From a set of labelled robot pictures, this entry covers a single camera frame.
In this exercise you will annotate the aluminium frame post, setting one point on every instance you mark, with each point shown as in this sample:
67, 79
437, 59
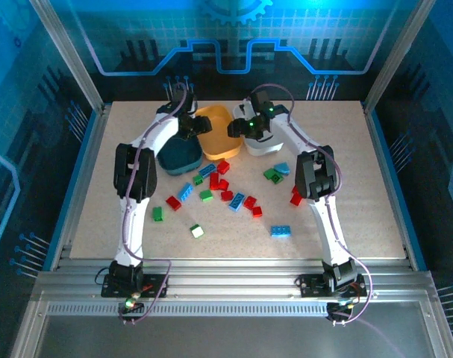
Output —
394, 56
67, 56

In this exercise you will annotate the grey metal panel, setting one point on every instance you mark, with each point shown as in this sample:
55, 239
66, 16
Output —
230, 339

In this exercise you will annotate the light blue lego brick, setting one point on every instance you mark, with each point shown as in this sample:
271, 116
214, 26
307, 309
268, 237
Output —
282, 168

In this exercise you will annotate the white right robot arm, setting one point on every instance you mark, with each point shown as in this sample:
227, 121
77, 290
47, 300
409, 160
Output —
332, 231

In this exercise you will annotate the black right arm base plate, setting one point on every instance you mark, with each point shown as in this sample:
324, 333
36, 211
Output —
312, 285

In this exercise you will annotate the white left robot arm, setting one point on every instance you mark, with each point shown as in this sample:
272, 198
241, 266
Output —
131, 231

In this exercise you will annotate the aluminium frame cross rail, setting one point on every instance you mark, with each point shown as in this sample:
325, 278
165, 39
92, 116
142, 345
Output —
230, 279

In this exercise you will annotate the dark green lego brick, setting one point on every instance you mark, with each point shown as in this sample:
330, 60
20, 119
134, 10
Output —
277, 179

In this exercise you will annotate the aluminium frame side rail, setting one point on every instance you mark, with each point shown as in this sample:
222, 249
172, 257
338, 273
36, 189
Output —
80, 186
393, 186

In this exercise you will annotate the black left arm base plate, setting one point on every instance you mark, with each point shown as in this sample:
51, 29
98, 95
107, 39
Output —
157, 285

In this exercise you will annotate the yellow plastic container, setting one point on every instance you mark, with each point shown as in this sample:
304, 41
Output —
218, 143

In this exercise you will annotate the teal plastic container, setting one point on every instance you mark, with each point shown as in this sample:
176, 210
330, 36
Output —
181, 158

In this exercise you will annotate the white plastic container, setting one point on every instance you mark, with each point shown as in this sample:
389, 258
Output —
265, 149

